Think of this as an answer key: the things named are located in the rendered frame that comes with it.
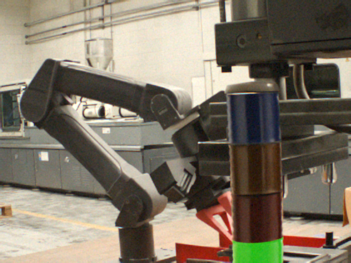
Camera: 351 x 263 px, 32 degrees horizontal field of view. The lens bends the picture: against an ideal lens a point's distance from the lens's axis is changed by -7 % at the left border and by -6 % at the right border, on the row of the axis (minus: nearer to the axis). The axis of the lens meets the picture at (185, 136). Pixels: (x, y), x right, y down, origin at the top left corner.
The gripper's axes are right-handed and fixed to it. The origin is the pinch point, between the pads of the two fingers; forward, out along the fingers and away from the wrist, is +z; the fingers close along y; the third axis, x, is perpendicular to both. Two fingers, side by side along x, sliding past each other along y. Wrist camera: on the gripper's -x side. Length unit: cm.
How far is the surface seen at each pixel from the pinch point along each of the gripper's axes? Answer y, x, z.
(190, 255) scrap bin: -5.9, -6.3, -0.5
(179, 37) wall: -445, 666, -393
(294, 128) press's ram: 29.4, -20.1, -4.0
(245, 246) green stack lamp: 37, -47, 8
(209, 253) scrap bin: -2.2, -6.3, 0.9
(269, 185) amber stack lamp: 40, -46, 5
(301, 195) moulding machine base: -256, 442, -62
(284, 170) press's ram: 29.0, -25.7, 0.5
